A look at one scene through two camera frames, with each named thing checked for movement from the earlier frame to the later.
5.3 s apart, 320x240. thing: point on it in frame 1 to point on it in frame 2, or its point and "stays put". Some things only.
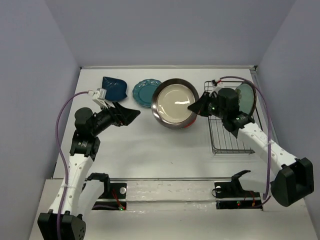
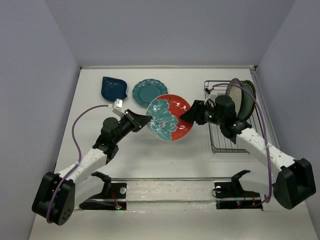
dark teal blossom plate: [246, 102] stays put
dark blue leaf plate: [116, 88] stays put
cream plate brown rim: [170, 102] to [236, 94]
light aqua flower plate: [246, 101] stays put
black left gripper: [125, 116] to [140, 120]
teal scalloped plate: [143, 91] stays put
